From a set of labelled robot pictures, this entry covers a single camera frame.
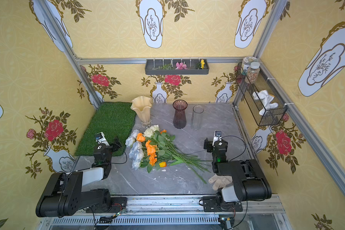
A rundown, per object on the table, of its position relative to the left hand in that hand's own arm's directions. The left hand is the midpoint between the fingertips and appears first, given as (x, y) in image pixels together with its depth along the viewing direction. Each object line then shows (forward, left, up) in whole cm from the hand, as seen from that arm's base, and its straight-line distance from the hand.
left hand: (104, 139), depth 89 cm
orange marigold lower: (-13, -31, -2) cm, 33 cm away
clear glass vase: (+12, -59, +5) cm, 60 cm away
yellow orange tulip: (-15, -36, -6) cm, 40 cm away
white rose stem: (-4, -41, -3) cm, 41 cm away
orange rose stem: (-6, -35, -2) cm, 35 cm away
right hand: (0, -72, -2) cm, 72 cm away
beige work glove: (-25, -69, -7) cm, 74 cm away
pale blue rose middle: (-9, -21, -1) cm, 23 cm away
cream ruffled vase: (+22, -22, +7) cm, 32 cm away
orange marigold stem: (+6, -38, -3) cm, 39 cm away
